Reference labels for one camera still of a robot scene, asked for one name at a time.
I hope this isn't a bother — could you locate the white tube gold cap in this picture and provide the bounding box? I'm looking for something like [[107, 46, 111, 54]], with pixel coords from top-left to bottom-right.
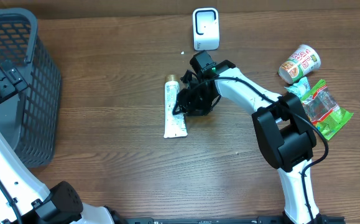
[[164, 75, 188, 139]]

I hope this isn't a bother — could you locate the dark grey plastic basket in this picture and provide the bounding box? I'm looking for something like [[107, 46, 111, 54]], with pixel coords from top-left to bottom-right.
[[0, 8, 62, 168]]

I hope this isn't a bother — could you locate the instant noodle cup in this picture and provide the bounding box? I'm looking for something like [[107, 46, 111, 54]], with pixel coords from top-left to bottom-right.
[[278, 44, 321, 85]]

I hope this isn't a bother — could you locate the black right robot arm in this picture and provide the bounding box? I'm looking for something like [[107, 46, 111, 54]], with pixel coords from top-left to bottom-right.
[[172, 50, 320, 223]]

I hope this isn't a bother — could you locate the white barcode scanner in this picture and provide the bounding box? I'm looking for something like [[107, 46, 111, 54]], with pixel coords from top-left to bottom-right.
[[192, 7, 220, 51]]

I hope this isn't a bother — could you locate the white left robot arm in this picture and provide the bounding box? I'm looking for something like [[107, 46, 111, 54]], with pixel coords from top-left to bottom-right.
[[0, 60, 127, 224]]

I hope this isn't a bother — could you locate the colourful gummy candy bag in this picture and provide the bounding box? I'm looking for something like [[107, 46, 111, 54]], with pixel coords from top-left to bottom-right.
[[301, 80, 353, 141]]

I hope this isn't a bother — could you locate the mint green wipes packet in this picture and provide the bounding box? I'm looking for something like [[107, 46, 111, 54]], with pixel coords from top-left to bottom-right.
[[285, 77, 311, 99]]

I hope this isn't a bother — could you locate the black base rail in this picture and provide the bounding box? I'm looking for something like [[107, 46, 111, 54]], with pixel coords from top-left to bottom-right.
[[125, 216, 345, 224]]

